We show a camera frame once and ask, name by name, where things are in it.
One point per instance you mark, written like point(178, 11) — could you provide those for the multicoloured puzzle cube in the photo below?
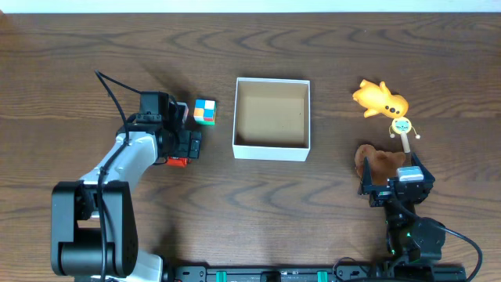
point(204, 112)

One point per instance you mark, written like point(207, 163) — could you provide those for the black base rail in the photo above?
point(346, 272)

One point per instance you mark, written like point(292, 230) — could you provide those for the wooden cat rattle drum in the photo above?
point(402, 127)

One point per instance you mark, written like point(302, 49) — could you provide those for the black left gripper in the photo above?
point(191, 143)

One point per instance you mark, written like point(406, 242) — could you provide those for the brown plush toy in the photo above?
point(383, 164)

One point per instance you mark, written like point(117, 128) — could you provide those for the white cardboard box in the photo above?
point(272, 119)

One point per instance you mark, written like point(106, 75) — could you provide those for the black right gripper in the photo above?
point(382, 193)

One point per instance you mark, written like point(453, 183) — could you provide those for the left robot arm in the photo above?
point(93, 230)

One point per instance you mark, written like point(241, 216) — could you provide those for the red toy truck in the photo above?
point(180, 162)

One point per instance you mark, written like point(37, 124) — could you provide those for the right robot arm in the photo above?
point(414, 242)

